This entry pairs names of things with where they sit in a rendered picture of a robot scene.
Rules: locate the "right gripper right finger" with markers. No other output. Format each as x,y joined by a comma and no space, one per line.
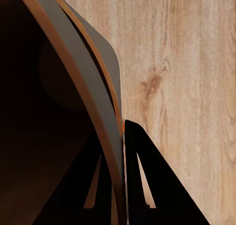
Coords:
174,205

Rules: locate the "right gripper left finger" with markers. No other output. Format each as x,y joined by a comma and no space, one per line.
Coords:
66,204

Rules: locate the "trash can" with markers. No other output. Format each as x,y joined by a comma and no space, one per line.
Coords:
59,81

